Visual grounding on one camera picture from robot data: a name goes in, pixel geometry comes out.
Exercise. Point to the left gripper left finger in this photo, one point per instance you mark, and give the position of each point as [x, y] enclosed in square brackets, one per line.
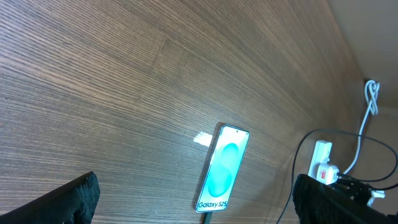
[74, 202]

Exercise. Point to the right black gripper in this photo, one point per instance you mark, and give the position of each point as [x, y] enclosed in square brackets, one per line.
[353, 188]

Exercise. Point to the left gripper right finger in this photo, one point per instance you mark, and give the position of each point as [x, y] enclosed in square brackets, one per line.
[319, 203]

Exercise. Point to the turquoise Galaxy S25 smartphone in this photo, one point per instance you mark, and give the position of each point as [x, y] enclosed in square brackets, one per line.
[225, 160]

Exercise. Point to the white USB charger plug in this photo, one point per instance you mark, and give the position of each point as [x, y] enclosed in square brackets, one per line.
[327, 174]

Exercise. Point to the white power strip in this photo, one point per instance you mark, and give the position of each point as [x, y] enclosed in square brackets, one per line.
[321, 155]

